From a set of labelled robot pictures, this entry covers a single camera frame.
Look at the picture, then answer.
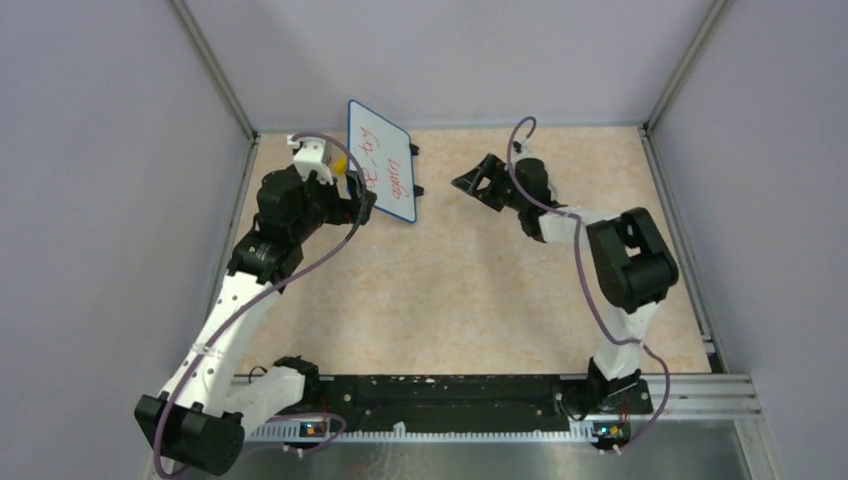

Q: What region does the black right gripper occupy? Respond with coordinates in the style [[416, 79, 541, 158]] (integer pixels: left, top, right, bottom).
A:
[[451, 153, 526, 212]]

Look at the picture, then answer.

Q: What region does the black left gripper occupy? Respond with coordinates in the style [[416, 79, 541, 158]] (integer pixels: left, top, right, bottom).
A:
[[290, 167, 375, 240]]

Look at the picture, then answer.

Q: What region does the blue framed whiteboard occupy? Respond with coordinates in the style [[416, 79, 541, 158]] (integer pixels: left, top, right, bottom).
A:
[[347, 99, 418, 224]]

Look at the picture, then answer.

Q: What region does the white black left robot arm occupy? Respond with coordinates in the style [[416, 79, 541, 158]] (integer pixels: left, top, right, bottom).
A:
[[134, 166, 376, 479]]

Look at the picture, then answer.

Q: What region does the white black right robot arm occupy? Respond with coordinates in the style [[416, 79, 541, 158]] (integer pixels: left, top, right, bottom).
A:
[[451, 154, 679, 420]]

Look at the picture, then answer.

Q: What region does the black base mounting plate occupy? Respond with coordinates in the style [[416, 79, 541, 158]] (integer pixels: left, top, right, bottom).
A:
[[306, 374, 654, 434]]

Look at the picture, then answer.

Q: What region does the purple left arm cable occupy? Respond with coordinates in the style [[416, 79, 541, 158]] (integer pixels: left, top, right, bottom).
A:
[[152, 131, 367, 478]]

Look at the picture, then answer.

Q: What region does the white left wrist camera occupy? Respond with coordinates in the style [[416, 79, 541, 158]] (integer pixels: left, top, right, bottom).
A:
[[286, 135, 334, 185]]

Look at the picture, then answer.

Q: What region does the white cable duct strip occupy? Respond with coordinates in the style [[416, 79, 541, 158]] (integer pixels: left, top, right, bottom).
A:
[[245, 421, 598, 444]]

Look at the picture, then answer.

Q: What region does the aluminium front rail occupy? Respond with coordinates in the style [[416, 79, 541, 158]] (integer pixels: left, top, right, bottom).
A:
[[231, 372, 763, 420]]

